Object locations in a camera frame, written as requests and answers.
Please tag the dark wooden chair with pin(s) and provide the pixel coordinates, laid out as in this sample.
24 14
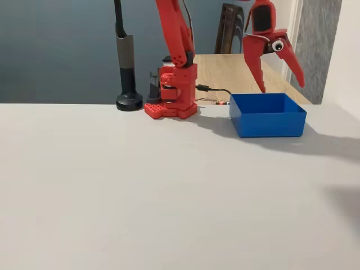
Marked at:
226 28

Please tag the red robot arm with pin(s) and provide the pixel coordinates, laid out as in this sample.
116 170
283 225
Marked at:
180 84

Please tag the blue plastic box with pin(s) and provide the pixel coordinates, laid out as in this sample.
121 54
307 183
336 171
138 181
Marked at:
267 123

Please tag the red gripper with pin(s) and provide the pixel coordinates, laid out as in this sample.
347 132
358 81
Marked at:
256 46

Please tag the light wooden table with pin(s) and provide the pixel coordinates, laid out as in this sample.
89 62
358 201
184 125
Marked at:
225 73

